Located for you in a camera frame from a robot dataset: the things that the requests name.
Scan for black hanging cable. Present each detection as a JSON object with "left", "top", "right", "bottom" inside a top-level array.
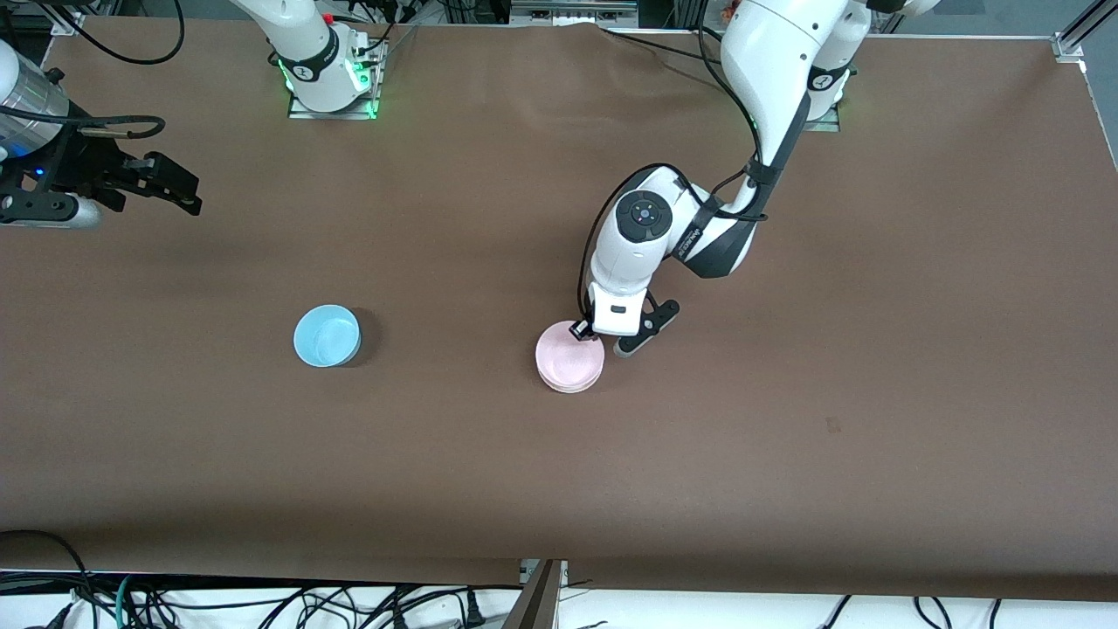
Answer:
[{"left": 54, "top": 0, "right": 186, "bottom": 65}]

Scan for black base cable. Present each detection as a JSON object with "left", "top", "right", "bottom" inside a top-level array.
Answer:
[{"left": 603, "top": 26, "right": 735, "bottom": 66}]

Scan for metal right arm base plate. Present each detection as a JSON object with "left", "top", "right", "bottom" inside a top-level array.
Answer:
[{"left": 288, "top": 92, "right": 378, "bottom": 121}]

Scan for aluminium frame corner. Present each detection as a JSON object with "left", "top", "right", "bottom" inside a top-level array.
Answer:
[{"left": 1051, "top": 0, "right": 1118, "bottom": 64}]

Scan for brown table cover sheet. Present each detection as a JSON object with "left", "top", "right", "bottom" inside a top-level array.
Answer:
[{"left": 0, "top": 17, "right": 1118, "bottom": 602}]

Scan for blue bowl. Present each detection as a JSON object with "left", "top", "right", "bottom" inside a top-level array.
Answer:
[{"left": 293, "top": 303, "right": 362, "bottom": 369}]

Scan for aluminium profile beam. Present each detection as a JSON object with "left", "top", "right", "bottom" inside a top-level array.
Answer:
[{"left": 505, "top": 559, "right": 567, "bottom": 629}]

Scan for grey metal device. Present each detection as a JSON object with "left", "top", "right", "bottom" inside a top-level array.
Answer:
[{"left": 511, "top": 0, "right": 640, "bottom": 25}]

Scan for thick black floor cable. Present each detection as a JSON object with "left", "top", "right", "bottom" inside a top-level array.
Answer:
[{"left": 0, "top": 529, "right": 93, "bottom": 629}]

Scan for white bowl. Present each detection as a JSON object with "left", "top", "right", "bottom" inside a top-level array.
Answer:
[{"left": 536, "top": 363, "right": 605, "bottom": 395}]

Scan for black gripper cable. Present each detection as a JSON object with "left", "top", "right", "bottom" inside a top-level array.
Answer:
[
  {"left": 576, "top": 22, "right": 783, "bottom": 322},
  {"left": 0, "top": 103, "right": 167, "bottom": 142}
]

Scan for pink bowl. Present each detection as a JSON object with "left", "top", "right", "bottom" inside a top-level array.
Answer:
[{"left": 535, "top": 320, "right": 605, "bottom": 391}]

